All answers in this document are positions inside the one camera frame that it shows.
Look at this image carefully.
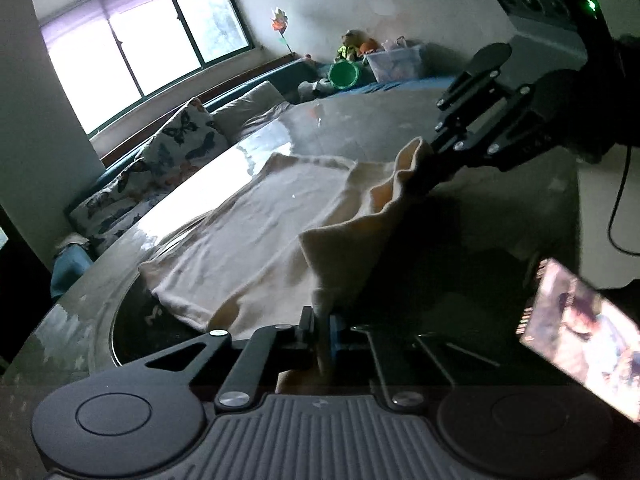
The black round induction cooktop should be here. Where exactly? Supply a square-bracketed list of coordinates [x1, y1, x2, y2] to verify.
[110, 272, 202, 366]

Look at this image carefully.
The long butterfly pillow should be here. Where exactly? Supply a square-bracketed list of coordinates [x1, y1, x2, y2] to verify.
[70, 158, 164, 254]

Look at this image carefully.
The green quilted star tablecloth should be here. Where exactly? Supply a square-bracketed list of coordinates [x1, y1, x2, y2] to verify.
[0, 86, 582, 480]

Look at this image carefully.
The smartphone with lit screen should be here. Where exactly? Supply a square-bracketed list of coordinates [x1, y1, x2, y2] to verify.
[516, 258, 639, 424]

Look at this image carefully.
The large butterfly pillow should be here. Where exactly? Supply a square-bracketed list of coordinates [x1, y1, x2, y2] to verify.
[137, 98, 230, 188]

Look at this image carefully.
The white pillow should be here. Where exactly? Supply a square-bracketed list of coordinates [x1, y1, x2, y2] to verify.
[210, 81, 293, 145]

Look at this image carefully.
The cream sweatshirt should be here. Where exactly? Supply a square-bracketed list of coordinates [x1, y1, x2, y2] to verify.
[138, 136, 452, 394]

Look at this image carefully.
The green plastic bucket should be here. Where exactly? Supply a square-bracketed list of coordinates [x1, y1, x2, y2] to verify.
[328, 60, 361, 91]

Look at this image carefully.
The window with green frame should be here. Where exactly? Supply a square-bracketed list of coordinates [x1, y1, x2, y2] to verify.
[32, 0, 254, 136]

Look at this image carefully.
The clear plastic storage box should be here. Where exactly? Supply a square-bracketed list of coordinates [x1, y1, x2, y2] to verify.
[366, 46, 425, 84]

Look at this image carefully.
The plush toy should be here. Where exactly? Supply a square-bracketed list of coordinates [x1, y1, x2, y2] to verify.
[334, 30, 381, 63]

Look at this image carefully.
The black cable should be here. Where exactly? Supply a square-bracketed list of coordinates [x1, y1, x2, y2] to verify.
[606, 144, 640, 256]

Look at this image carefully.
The grey stuffed toy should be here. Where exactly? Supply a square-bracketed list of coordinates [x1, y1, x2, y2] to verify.
[297, 78, 337, 103]

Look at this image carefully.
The colourful pinwheel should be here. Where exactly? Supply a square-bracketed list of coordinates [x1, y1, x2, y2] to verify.
[271, 8, 294, 55]

